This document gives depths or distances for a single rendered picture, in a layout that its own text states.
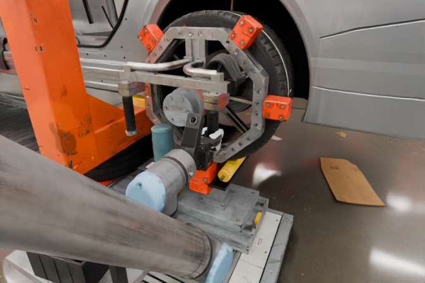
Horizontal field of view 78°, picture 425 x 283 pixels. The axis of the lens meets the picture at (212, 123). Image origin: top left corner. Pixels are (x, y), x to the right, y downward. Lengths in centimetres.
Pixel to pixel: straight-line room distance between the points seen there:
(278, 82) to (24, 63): 92
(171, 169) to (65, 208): 35
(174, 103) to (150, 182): 43
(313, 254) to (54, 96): 142
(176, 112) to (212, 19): 38
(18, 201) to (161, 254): 22
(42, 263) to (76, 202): 67
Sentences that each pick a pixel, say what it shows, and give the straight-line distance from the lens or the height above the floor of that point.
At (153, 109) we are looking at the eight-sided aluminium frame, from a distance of 122.
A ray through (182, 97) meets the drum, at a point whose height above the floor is 90.
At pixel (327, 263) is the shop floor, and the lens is 161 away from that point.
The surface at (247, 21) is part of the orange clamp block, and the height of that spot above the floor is 115.
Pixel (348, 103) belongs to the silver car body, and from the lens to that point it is 112.
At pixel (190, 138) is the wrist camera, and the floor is 86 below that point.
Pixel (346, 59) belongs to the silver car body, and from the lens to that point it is 109.
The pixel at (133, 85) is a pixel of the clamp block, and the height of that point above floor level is 93.
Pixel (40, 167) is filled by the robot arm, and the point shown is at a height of 104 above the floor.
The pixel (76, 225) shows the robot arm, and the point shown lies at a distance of 31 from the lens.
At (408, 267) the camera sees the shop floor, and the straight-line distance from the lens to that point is 178.
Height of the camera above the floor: 117
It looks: 23 degrees down
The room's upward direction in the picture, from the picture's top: straight up
